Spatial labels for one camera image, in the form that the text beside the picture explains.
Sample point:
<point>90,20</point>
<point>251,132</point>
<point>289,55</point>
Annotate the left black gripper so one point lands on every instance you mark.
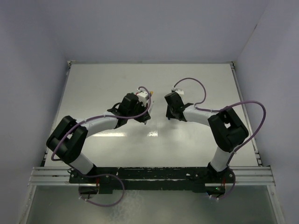
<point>144,117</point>

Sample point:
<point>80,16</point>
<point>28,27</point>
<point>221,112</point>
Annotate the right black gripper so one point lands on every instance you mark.
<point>168,115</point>

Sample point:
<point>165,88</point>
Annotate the yellow marker pen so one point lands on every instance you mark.
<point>151,104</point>

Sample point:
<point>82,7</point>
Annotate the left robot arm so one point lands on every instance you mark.
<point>68,138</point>

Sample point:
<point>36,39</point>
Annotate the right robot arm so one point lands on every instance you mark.
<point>228,130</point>

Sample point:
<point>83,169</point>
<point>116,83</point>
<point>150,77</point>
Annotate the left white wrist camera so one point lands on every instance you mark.
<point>143,97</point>

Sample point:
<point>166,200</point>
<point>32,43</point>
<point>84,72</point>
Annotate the black base frame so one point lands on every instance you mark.
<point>194,179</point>

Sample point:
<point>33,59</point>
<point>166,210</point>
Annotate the aluminium rail front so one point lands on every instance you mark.
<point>49,176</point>

